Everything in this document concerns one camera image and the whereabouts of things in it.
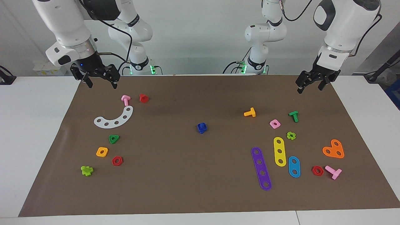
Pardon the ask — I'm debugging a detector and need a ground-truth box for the white curved perforated plate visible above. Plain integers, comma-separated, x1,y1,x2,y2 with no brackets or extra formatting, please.
94,106,134,129

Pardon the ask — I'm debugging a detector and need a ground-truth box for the yellow three-hole plate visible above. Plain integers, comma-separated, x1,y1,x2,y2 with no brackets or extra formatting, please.
273,137,287,167

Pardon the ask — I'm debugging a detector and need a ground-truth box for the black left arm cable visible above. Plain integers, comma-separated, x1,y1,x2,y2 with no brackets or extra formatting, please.
279,0,383,58

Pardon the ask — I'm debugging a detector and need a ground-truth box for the purple four-hole plate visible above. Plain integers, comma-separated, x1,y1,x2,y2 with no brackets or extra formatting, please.
251,147,272,191

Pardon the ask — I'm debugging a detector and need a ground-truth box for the brown table mat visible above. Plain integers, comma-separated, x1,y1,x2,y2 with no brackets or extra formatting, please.
18,74,400,218

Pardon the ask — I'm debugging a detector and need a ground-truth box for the blue two-hole plate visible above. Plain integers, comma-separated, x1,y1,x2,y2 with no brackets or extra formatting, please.
288,156,301,178

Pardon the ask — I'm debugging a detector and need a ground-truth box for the orange angled three-hole plate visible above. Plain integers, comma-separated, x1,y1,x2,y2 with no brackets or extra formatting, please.
322,139,345,159

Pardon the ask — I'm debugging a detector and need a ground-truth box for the blue crate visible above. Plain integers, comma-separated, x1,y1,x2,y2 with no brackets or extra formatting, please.
384,78,400,110

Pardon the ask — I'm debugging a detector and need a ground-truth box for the black tripod pole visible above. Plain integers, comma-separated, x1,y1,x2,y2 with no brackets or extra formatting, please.
364,58,400,83

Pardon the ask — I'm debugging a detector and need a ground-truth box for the black clamp stand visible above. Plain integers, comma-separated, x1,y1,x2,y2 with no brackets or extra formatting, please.
0,65,17,85

